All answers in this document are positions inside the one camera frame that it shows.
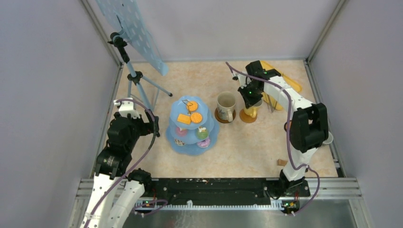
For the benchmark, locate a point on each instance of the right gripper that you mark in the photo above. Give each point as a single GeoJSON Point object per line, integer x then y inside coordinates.
{"type": "Point", "coordinates": [248, 101]}

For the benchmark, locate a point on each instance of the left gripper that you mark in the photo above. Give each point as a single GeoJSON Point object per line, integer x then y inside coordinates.
{"type": "Point", "coordinates": [152, 126]}

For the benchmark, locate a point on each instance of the yellow ceramic mug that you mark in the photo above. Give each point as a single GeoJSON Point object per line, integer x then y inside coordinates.
{"type": "Point", "coordinates": [253, 110]}

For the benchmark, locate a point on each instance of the light brown round coaster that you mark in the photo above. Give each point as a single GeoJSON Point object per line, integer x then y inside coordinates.
{"type": "Point", "coordinates": [246, 118]}

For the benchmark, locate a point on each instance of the beige ceramic mug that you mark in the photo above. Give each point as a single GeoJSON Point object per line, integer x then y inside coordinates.
{"type": "Point", "coordinates": [226, 100]}

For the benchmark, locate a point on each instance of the white sprinkled donut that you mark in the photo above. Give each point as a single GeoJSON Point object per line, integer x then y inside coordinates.
{"type": "Point", "coordinates": [179, 142]}

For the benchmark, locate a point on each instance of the square orange biscuit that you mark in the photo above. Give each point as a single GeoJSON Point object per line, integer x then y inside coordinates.
{"type": "Point", "coordinates": [184, 119]}

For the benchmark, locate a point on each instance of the dark brown round coaster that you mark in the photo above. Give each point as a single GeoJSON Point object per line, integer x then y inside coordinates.
{"type": "Point", "coordinates": [225, 116]}

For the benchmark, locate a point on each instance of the orange round biscuit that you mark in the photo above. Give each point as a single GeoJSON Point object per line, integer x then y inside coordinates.
{"type": "Point", "coordinates": [196, 117]}
{"type": "Point", "coordinates": [192, 106]}

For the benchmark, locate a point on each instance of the green cupcake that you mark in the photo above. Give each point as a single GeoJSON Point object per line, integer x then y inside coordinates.
{"type": "Point", "coordinates": [202, 133]}

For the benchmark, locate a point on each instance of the pink frosted donut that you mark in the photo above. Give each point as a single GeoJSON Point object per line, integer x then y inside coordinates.
{"type": "Point", "coordinates": [205, 143]}

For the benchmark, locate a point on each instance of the metal serving tongs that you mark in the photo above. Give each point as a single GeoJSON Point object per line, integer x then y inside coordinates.
{"type": "Point", "coordinates": [273, 88]}

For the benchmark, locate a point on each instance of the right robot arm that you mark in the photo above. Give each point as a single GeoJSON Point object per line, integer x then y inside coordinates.
{"type": "Point", "coordinates": [306, 124]}

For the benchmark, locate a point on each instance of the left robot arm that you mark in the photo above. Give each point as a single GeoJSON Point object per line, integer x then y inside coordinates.
{"type": "Point", "coordinates": [116, 185]}

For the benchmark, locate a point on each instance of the blue three-tier cake stand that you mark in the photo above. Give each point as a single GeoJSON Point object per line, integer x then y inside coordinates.
{"type": "Point", "coordinates": [209, 121]}

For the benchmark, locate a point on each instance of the yellow serving tray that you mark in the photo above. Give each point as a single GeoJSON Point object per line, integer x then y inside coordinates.
{"type": "Point", "coordinates": [289, 81]}

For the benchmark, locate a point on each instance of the blue tripod stand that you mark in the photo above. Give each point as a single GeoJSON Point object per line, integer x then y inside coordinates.
{"type": "Point", "coordinates": [135, 77]}

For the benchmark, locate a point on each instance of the small wooden block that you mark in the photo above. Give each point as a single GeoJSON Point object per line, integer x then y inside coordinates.
{"type": "Point", "coordinates": [281, 162]}

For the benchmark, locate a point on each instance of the grey ceramic cup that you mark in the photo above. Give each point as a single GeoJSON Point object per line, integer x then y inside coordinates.
{"type": "Point", "coordinates": [329, 139]}

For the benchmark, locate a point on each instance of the blue perforated board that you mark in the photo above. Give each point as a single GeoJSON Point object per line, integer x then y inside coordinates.
{"type": "Point", "coordinates": [124, 16]}

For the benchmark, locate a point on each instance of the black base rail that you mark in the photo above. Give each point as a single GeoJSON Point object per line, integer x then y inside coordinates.
{"type": "Point", "coordinates": [223, 191]}

